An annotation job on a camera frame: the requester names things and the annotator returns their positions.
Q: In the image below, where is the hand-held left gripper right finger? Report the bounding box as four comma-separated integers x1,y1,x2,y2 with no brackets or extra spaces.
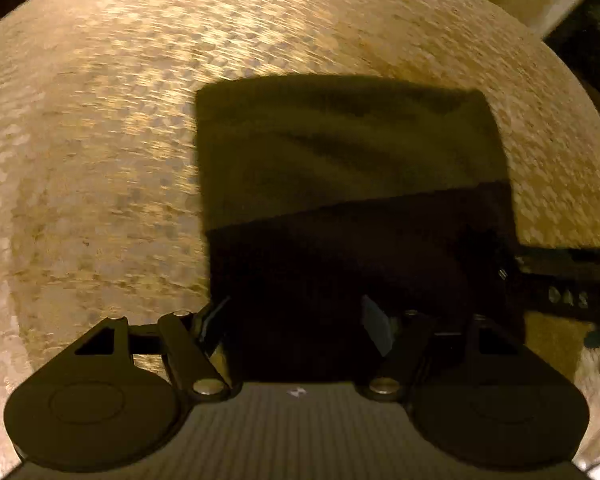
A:
361,295,527,404

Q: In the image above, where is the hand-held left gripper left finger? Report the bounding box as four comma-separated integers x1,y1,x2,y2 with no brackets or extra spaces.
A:
74,297,232,403

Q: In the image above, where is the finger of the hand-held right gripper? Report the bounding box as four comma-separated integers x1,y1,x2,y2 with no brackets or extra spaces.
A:
499,254,548,286

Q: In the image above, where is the olive green garment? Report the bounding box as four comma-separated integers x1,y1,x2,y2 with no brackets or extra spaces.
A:
194,74,527,383

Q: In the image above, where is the pink fluffy rug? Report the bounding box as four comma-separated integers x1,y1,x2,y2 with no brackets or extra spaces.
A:
572,345,600,467

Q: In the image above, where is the patterned cream tablecloth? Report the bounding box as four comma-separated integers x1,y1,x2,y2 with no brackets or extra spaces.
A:
0,0,600,471

